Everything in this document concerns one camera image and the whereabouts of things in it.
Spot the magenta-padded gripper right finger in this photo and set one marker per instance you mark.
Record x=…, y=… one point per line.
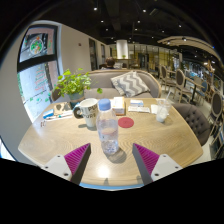
x=148, y=160

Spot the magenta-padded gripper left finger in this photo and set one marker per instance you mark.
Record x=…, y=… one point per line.
x=75, y=160

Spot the clear blue-capped water bottle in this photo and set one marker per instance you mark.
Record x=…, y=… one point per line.
x=107, y=130

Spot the flat round red coaster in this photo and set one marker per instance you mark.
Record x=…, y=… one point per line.
x=126, y=122

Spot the clear plastic cup with straw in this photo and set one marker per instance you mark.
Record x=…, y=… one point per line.
x=162, y=113

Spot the white mug with dark lettering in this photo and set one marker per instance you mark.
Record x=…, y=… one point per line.
x=89, y=111

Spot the white paper napkin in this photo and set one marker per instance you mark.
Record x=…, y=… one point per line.
x=154, y=109

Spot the blue white flat packet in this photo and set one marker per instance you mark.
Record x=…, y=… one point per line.
x=50, y=115

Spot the small brown sign stand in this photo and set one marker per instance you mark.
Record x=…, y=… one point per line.
x=62, y=108

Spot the small blue white box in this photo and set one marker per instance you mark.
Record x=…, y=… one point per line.
x=136, y=103

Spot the dark grey tufted armchair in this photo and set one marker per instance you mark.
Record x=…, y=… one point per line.
x=193, y=120

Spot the white orange tissue box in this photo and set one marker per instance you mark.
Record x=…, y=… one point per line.
x=118, y=105

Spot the green potted plant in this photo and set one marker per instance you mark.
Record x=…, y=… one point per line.
x=73, y=83

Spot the grey white chevron pillow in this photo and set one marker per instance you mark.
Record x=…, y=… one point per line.
x=130, y=83

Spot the grey curved sofa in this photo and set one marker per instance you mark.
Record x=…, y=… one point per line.
x=100, y=83

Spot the group of dining chairs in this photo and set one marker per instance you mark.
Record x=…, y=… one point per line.
x=180, y=80

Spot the person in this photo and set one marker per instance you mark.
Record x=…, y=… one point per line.
x=109, y=62

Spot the dark framed decorated window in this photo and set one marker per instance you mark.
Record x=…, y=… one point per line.
x=36, y=61

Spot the white round pillar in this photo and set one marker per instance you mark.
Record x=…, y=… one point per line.
x=122, y=49

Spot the group of ceiling lights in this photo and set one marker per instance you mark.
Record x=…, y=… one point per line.
x=144, y=10

